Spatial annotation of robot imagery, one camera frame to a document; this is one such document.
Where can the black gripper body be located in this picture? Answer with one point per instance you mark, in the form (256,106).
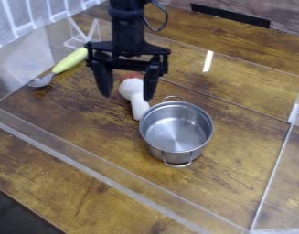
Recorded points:
(127,51)

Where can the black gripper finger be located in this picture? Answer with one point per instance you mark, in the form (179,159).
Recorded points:
(151,79)
(102,72)

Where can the white red toy mushroom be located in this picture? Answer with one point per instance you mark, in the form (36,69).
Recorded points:
(131,91)

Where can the silver metal pot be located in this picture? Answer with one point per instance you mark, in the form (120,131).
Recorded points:
(176,129)

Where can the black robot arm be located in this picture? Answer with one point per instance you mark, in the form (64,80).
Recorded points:
(131,10)

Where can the clear acrylic stand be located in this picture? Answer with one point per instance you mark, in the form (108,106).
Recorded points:
(77,37)

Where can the black strip on table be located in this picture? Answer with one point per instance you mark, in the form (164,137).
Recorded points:
(251,20)

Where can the green handled metal spoon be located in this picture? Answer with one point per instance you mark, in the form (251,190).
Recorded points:
(64,65)

